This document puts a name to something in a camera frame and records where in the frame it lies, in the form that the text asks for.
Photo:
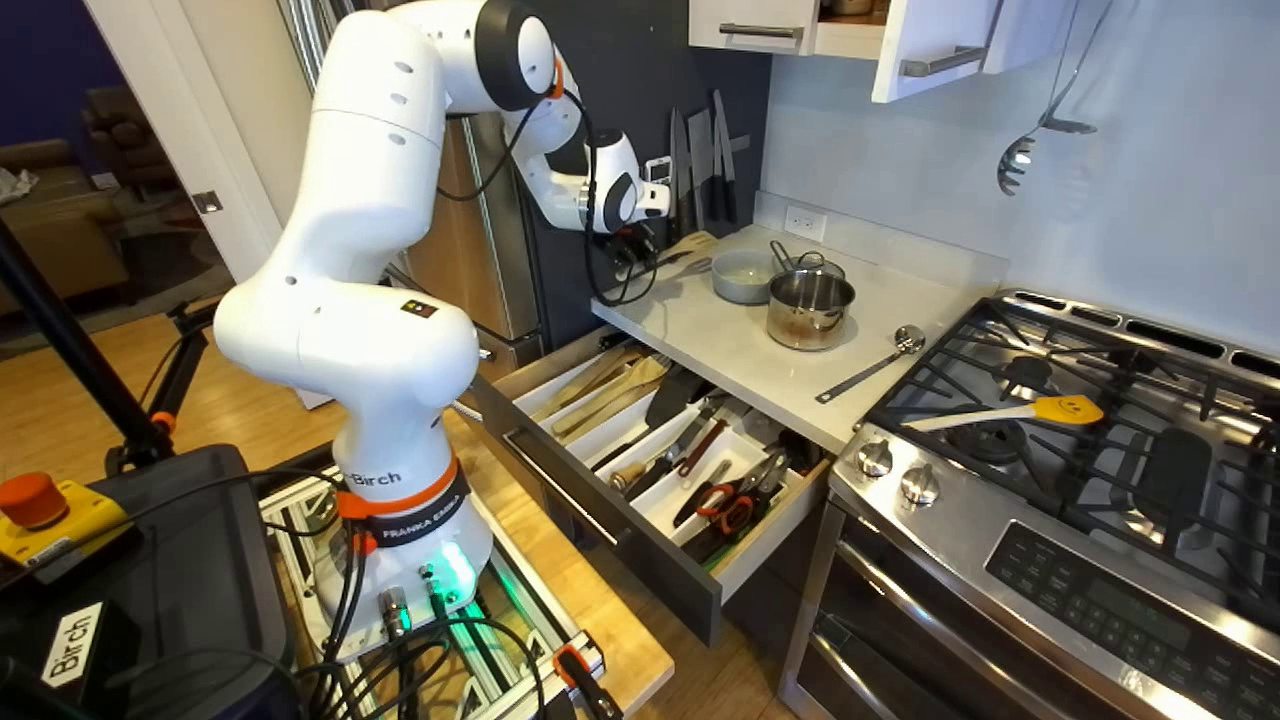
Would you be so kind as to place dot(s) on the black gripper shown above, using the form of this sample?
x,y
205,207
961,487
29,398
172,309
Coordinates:
x,y
631,248

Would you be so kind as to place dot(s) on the wooden spoon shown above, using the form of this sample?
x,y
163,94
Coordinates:
x,y
696,248

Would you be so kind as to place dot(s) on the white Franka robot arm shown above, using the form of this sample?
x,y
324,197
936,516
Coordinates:
x,y
373,200

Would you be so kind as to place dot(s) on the long metal spoon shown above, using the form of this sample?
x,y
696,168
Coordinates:
x,y
872,366

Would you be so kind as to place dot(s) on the wooden cart top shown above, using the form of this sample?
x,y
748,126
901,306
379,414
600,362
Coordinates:
x,y
584,603

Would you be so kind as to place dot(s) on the white cupboard door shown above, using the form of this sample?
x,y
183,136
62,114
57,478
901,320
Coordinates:
x,y
935,45

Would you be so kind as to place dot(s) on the grey bowl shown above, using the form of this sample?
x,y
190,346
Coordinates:
x,y
741,280

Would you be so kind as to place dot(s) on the black turner spatula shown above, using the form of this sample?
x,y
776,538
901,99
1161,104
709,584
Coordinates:
x,y
674,392

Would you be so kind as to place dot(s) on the plain wooden spatula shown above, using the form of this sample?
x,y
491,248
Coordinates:
x,y
584,381

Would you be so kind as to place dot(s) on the wooden slotted fork spatula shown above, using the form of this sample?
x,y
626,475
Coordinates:
x,y
615,398

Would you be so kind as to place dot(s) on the stainless steel pot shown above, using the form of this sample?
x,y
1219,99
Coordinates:
x,y
806,315

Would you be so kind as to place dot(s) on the stainless steel refrigerator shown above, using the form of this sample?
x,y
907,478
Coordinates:
x,y
463,253

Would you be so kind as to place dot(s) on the dark cabinet side panel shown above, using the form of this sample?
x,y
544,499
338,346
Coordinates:
x,y
641,54

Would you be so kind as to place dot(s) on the white cutlery tray insert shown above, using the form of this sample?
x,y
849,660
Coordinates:
x,y
655,501

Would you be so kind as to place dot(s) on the open wooden kitchen drawer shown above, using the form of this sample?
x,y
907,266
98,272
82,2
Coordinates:
x,y
600,532

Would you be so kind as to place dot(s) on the hanging metal ladle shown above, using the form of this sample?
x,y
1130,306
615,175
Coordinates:
x,y
1019,162

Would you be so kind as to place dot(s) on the yellow head spatula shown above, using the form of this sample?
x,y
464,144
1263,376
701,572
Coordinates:
x,y
1066,410

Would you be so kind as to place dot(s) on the white room door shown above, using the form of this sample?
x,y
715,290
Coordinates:
x,y
201,104

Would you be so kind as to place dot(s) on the stainless gas stove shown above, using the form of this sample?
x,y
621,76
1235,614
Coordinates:
x,y
1066,584

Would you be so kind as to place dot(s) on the black control box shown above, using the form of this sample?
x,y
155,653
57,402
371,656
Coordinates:
x,y
187,584

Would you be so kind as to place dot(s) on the black tripod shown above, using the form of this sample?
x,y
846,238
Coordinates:
x,y
82,353

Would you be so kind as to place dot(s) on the brown couch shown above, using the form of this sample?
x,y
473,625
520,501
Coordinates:
x,y
53,224

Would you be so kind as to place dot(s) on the red emergency stop button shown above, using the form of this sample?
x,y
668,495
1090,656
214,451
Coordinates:
x,y
35,507

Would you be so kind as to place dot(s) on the wall mounted kitchen knife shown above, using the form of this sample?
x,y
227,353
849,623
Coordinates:
x,y
678,175
701,164
725,153

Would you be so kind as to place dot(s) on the small white wall fixture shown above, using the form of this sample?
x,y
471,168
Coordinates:
x,y
659,164

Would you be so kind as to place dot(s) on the white wall outlet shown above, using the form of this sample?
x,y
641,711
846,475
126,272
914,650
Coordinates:
x,y
806,220

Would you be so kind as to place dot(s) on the white wall cupboard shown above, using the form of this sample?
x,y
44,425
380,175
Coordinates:
x,y
754,25

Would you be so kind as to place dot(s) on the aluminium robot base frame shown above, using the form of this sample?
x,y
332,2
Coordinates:
x,y
512,625

